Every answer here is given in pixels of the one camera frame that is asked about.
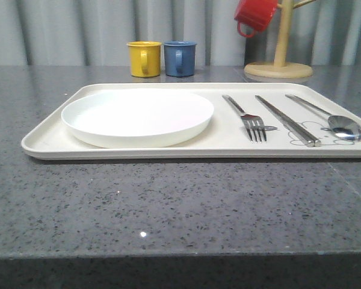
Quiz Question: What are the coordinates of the wooden mug tree stand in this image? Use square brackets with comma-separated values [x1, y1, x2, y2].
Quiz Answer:
[244, 0, 313, 79]

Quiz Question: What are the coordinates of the blue enamel mug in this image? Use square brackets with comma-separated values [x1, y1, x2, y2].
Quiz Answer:
[164, 41, 197, 77]

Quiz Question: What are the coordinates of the grey pleated curtain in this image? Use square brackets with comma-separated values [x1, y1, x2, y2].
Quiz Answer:
[0, 1, 361, 66]

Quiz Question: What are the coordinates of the yellow enamel mug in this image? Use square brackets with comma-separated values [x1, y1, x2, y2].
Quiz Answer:
[127, 41, 162, 78]

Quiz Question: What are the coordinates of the silver metal spoon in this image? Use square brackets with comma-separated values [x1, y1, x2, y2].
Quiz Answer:
[285, 94, 361, 141]

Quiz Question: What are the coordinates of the silver metal fork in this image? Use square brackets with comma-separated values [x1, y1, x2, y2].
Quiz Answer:
[222, 95, 267, 143]

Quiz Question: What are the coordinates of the white round plate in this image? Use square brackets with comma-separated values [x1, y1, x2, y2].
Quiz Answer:
[61, 89, 214, 148]

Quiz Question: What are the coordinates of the cream rabbit serving tray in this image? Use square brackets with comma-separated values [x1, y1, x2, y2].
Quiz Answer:
[21, 82, 361, 160]

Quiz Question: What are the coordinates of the red enamel mug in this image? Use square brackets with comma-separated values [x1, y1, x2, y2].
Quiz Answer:
[234, 0, 278, 38]

